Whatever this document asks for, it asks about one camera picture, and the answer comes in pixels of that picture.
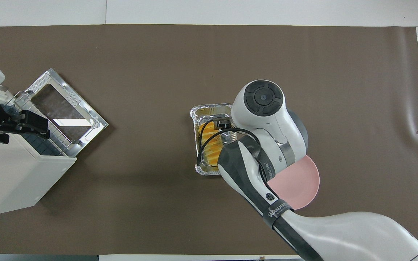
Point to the aluminium foil tray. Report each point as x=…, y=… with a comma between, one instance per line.
x=209, y=108

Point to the golden bread loaf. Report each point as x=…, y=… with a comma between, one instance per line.
x=212, y=148

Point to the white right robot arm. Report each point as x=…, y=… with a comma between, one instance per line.
x=339, y=235

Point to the cream toaster oven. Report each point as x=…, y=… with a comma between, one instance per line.
x=13, y=174

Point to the silver glass oven door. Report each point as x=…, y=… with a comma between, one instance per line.
x=96, y=125

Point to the brown table mat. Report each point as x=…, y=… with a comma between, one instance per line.
x=151, y=72

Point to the pink round plate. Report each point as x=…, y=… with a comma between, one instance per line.
x=299, y=181

